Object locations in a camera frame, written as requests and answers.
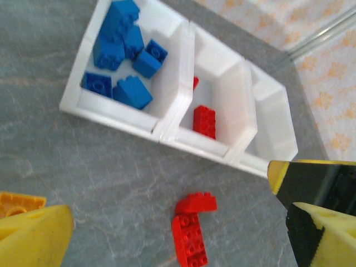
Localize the blue lego brick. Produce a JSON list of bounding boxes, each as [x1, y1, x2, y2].
[[132, 39, 169, 79], [80, 71, 113, 98], [122, 24, 145, 61], [100, 0, 141, 42], [112, 75, 154, 111], [92, 33, 126, 71]]

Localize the long red lego brick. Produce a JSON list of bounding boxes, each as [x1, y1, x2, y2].
[[171, 213, 209, 267]]

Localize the aluminium frame post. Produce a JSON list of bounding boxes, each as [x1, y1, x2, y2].
[[286, 5, 356, 61]]

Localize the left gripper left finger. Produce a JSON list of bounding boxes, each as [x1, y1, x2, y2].
[[0, 205, 75, 267]]

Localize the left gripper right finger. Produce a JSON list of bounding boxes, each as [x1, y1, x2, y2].
[[285, 202, 356, 267]]

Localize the yellow lego brick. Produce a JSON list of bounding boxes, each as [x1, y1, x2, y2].
[[0, 191, 47, 219]]

